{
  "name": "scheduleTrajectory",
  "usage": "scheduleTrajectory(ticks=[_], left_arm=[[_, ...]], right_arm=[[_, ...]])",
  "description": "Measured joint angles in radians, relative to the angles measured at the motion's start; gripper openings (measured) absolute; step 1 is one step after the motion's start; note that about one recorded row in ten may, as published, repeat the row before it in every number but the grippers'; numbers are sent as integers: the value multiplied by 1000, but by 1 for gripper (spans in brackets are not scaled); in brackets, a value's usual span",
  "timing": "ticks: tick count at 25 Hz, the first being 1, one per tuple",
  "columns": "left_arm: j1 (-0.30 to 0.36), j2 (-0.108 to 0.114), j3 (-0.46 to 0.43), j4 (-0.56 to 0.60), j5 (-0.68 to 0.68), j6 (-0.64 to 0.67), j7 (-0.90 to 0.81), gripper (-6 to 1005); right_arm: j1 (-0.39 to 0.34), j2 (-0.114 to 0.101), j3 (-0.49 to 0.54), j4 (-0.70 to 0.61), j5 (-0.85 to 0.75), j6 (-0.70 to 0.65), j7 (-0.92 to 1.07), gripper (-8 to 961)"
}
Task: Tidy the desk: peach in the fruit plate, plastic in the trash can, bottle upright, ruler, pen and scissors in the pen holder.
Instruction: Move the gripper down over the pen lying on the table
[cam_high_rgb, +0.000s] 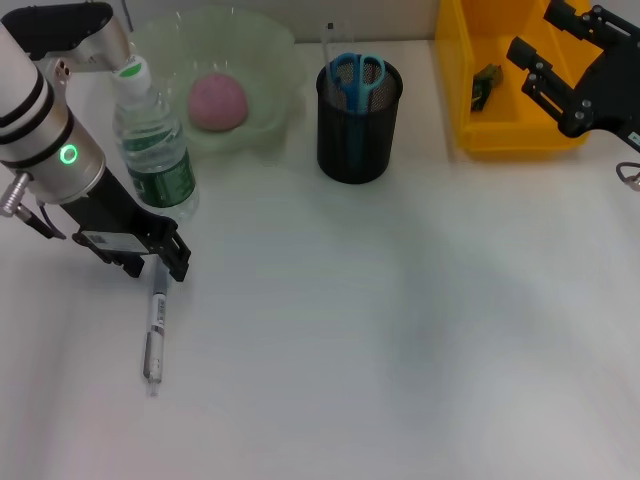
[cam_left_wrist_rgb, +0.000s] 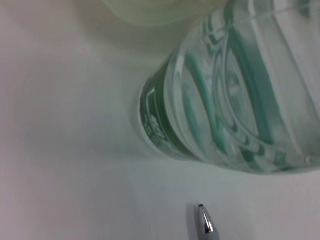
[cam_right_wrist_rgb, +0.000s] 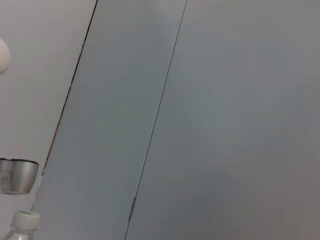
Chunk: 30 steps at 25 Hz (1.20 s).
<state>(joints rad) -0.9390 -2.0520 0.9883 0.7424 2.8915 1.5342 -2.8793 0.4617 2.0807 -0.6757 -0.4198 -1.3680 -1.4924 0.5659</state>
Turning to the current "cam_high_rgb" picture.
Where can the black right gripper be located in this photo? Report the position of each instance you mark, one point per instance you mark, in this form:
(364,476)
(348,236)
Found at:
(610,90)

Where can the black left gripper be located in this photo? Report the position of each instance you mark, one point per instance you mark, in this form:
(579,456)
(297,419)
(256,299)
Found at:
(115,215)

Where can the grey pen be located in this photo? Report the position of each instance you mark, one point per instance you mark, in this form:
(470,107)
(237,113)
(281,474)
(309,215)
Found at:
(156,325)

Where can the green plastic wrapper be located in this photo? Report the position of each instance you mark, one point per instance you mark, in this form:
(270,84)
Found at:
(486,80)

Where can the clear water bottle green label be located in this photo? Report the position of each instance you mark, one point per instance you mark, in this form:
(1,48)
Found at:
(160,170)

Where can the pink peach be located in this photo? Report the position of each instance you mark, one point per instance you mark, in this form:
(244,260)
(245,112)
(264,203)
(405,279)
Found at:
(217,102)

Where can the blue scissors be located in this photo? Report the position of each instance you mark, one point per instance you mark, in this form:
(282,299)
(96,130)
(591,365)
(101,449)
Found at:
(356,80)

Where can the clear plastic ruler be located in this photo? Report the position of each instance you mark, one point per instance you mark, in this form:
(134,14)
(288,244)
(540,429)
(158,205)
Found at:
(335,40)

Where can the white and silver left arm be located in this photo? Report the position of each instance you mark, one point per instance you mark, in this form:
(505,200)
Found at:
(35,120)

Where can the black mesh pen holder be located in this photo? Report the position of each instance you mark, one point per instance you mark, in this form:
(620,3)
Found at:
(357,140)

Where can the green translucent fruit bowl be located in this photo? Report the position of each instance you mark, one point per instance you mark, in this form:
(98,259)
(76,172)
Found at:
(260,60)

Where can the yellow plastic bin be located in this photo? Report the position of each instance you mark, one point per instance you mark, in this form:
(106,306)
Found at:
(500,135)

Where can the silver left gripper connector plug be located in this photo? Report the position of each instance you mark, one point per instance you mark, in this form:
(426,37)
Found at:
(12,195)

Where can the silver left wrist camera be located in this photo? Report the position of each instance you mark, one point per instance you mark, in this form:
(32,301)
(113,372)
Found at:
(70,35)

